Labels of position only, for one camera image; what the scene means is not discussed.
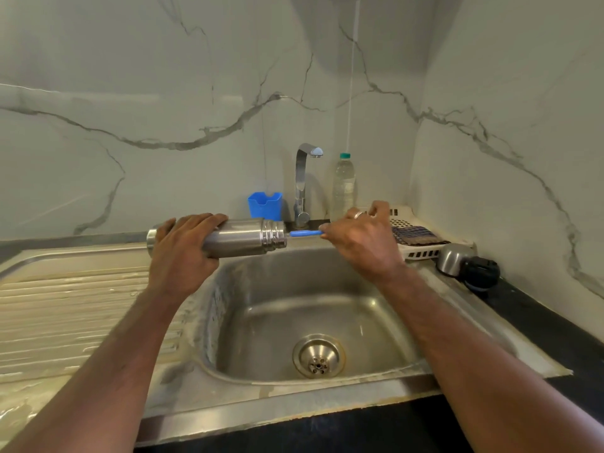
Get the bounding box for person's left hand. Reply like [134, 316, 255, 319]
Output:
[148, 213, 229, 303]

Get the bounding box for person's right hand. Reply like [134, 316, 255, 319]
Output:
[319, 201, 407, 284]

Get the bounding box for stainless steel bottle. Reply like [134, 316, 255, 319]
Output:
[146, 219, 288, 259]

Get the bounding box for person's right forearm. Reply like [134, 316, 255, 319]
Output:
[377, 265, 604, 453]

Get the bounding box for person's left forearm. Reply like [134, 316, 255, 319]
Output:
[0, 287, 190, 453]

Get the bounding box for clear plastic water bottle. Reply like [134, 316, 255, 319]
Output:
[331, 153, 357, 218]

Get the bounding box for chrome sink faucet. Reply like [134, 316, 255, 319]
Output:
[293, 143, 325, 230]

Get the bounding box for blue plastic sponge holder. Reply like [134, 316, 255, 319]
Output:
[248, 192, 283, 221]

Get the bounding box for stainless steel sink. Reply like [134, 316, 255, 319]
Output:
[0, 228, 573, 450]

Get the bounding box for dark checked cloth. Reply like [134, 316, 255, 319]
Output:
[391, 224, 450, 247]

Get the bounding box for white plastic basket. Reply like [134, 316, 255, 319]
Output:
[359, 204, 475, 261]

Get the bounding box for round steel drain strainer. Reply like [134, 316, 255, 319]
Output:
[292, 334, 346, 379]

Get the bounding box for steel and black bottle cap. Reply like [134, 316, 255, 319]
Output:
[434, 243, 501, 292]

